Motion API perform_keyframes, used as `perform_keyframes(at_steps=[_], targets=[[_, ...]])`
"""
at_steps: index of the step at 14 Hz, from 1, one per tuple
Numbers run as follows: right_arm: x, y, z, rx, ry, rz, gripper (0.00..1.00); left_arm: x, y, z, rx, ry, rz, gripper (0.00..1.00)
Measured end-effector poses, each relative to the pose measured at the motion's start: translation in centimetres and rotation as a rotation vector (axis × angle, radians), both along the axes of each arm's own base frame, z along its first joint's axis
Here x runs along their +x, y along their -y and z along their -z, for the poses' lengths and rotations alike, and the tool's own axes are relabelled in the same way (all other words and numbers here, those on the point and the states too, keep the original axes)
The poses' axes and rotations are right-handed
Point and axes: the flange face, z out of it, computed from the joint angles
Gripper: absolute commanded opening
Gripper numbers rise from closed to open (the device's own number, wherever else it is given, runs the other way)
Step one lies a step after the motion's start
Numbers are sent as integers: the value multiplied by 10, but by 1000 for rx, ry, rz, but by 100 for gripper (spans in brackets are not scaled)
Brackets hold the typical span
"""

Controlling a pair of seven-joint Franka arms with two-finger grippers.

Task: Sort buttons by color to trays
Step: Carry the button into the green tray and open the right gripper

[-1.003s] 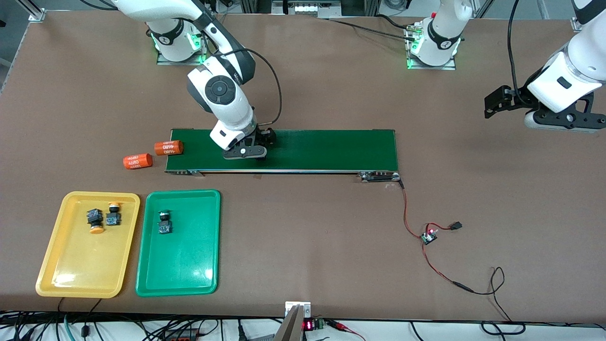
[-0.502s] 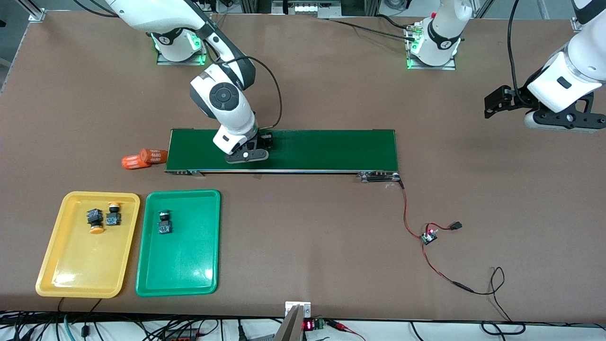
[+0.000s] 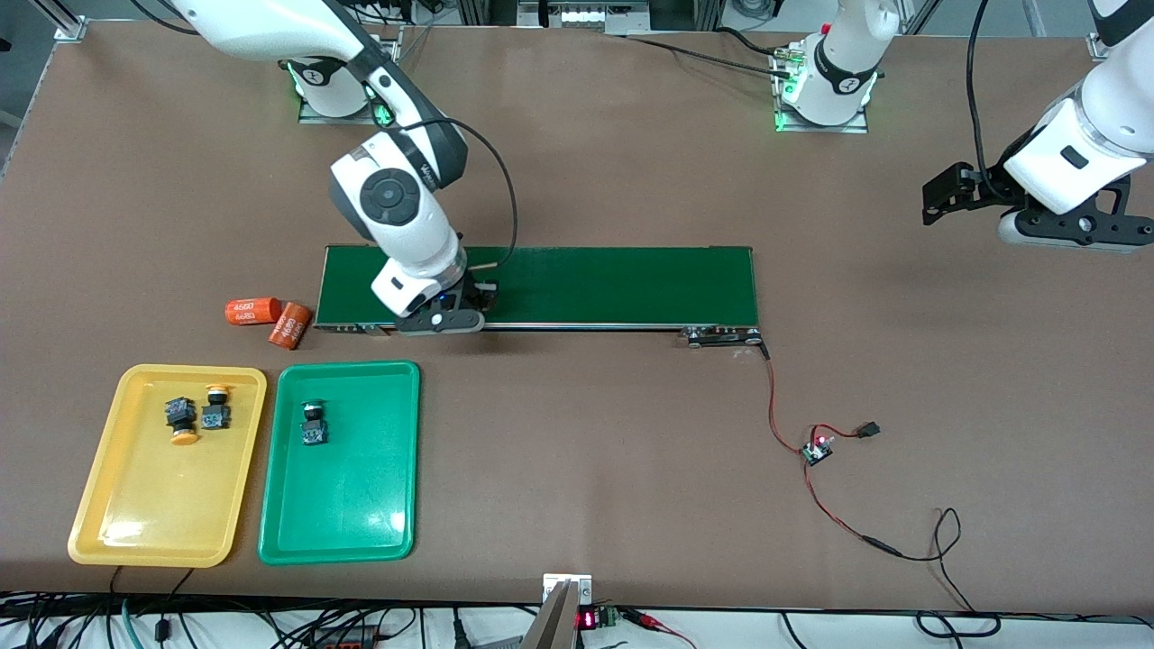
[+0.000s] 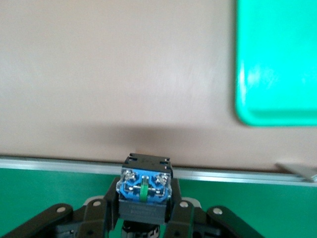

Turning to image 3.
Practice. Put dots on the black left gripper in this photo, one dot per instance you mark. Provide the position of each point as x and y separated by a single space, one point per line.
985 183

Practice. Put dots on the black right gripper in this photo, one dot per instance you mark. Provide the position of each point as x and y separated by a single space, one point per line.
475 291

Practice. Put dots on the orange cylinder printed 4680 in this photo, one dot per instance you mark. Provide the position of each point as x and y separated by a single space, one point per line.
290 325

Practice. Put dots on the green mushroom pushbutton switch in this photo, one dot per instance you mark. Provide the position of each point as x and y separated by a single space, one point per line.
313 424

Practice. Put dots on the orange cylinder printed 4650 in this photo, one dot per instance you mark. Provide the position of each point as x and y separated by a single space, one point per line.
252 311

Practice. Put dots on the yellow pushbutton green-marked block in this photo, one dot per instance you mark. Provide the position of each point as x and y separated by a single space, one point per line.
216 416

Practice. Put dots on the yellow pushbutton red-marked block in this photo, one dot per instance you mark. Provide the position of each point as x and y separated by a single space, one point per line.
180 415

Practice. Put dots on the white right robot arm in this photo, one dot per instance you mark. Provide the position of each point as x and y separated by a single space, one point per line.
397 198

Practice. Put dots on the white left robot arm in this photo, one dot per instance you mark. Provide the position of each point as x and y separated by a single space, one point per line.
1082 135

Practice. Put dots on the green belt conveyor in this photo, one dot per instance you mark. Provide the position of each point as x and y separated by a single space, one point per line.
586 288

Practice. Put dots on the green plastic tray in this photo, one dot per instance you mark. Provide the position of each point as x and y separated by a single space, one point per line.
338 487

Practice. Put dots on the black plug with red lead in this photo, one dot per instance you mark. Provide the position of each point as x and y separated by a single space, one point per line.
868 430

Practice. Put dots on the small motor controller board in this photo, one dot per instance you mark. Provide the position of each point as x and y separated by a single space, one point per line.
818 449

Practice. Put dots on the red digit display module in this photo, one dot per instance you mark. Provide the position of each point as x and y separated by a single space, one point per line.
588 619

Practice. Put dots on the yellow plastic tray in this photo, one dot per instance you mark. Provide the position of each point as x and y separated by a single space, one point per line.
167 505

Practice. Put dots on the red clip lead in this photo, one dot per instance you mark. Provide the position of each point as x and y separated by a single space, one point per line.
645 618

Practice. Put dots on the red power strip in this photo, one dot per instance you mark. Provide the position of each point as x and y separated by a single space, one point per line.
347 643

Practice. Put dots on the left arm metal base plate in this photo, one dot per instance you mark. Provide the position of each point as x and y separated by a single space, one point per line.
820 128

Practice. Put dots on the aluminium corner post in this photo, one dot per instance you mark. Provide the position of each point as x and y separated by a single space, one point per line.
70 29
1098 47

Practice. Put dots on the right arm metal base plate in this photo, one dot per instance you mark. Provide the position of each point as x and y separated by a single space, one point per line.
393 54

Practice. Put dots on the aluminium frame rack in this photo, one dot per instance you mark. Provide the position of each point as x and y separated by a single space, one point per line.
586 16

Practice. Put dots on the grey metal camera bracket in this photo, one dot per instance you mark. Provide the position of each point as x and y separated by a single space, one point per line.
554 622

